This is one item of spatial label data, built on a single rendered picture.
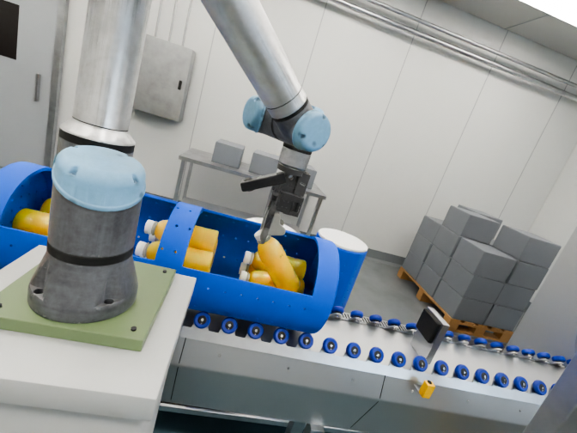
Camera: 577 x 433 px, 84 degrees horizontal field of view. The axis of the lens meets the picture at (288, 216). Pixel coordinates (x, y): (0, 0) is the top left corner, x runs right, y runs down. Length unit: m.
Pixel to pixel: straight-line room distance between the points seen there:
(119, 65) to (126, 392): 0.48
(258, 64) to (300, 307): 0.59
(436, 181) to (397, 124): 1.03
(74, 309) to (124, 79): 0.36
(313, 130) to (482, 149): 4.81
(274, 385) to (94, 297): 0.63
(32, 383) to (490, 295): 3.84
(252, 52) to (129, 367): 0.49
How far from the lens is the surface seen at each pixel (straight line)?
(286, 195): 0.80
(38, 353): 0.57
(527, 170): 5.87
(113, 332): 0.56
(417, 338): 1.28
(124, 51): 0.62
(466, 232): 4.03
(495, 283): 3.97
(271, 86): 0.57
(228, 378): 1.02
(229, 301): 0.86
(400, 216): 4.96
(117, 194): 0.50
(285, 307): 0.87
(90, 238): 0.52
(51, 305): 0.57
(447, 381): 1.24
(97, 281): 0.55
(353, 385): 1.09
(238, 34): 0.55
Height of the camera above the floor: 1.53
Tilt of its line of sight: 16 degrees down
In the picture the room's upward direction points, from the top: 18 degrees clockwise
